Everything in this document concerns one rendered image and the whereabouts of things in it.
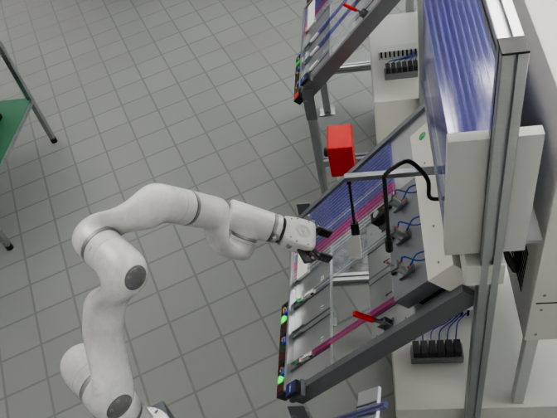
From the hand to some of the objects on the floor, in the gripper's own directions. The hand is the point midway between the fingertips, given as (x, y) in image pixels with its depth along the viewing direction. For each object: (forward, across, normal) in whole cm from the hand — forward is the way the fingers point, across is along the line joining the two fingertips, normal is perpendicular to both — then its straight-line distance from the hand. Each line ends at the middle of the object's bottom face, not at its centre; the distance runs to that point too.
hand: (327, 245), depth 188 cm
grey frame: (+68, -3, -78) cm, 104 cm away
